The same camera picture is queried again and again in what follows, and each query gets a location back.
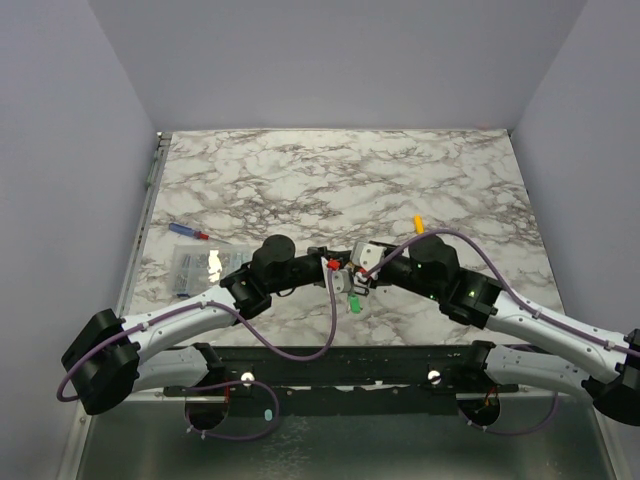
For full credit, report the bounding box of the green key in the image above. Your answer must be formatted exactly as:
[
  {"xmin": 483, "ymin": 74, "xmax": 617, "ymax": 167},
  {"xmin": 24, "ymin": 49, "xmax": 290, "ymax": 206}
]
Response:
[{"xmin": 348, "ymin": 294, "xmax": 362, "ymax": 314}]

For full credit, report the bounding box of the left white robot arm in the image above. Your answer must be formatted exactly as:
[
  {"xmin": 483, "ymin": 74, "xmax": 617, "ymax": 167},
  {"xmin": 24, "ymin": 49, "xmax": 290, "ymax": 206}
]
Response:
[{"xmin": 57, "ymin": 235, "xmax": 348, "ymax": 415}]

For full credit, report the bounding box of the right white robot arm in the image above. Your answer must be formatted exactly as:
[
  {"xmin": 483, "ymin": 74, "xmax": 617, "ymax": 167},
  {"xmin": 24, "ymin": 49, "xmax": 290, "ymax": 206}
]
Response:
[{"xmin": 352, "ymin": 231, "xmax": 639, "ymax": 426}]

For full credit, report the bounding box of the clear plastic screw box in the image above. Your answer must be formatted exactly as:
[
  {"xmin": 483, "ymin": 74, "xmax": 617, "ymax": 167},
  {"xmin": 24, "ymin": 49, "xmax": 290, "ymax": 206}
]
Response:
[{"xmin": 168, "ymin": 244, "xmax": 252, "ymax": 298}]

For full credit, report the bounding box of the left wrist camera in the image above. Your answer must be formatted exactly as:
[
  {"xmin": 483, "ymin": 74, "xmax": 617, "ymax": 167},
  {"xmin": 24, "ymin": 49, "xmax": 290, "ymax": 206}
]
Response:
[{"xmin": 332, "ymin": 269, "xmax": 354, "ymax": 294}]

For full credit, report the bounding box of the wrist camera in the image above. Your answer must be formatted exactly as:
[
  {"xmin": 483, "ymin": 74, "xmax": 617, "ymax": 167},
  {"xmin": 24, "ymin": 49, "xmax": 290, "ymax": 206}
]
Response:
[
  {"xmin": 332, "ymin": 269, "xmax": 354, "ymax": 294},
  {"xmin": 350, "ymin": 241, "xmax": 385, "ymax": 271}
]

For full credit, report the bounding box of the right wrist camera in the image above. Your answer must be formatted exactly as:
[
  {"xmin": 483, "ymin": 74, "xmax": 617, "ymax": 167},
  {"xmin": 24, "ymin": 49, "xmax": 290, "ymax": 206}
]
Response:
[{"xmin": 350, "ymin": 241, "xmax": 385, "ymax": 271}]

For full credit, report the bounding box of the orange handled screwdriver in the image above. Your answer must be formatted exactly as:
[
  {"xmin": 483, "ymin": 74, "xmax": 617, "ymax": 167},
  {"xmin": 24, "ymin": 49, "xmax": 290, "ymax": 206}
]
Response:
[{"xmin": 413, "ymin": 215, "xmax": 425, "ymax": 234}]

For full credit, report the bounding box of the black mounting rail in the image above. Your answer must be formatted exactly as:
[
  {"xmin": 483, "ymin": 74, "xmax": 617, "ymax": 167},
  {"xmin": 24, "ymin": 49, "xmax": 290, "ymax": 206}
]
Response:
[{"xmin": 164, "ymin": 343, "xmax": 518, "ymax": 418}]

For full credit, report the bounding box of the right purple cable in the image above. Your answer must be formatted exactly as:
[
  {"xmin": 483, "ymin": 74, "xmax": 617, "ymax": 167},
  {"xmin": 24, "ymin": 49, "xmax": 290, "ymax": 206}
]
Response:
[{"xmin": 359, "ymin": 228, "xmax": 640, "ymax": 436}]

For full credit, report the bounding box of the blue handled screwdriver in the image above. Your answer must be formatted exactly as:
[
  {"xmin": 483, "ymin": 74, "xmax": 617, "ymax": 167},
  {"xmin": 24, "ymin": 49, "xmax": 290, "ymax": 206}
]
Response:
[{"xmin": 169, "ymin": 222, "xmax": 210, "ymax": 240}]

